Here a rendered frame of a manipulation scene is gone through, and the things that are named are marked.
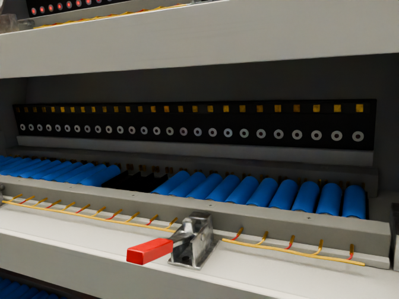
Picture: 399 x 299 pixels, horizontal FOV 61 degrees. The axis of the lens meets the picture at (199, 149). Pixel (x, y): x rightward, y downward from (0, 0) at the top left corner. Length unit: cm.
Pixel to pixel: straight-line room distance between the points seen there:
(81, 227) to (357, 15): 29
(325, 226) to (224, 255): 8
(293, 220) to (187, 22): 17
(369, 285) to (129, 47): 25
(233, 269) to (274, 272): 3
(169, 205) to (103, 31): 16
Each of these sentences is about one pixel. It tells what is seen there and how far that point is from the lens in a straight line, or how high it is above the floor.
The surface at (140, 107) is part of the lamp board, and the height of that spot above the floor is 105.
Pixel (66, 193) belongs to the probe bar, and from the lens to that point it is 38.
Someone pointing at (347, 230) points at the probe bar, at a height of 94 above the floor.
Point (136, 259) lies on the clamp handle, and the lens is 21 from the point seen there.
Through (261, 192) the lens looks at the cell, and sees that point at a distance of 33.
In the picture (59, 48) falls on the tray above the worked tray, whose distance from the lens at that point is 36.
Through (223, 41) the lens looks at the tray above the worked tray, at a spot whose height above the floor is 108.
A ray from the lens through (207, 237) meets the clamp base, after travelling 27.
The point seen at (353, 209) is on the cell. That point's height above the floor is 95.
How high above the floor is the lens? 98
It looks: 2 degrees up
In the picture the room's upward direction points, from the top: 4 degrees clockwise
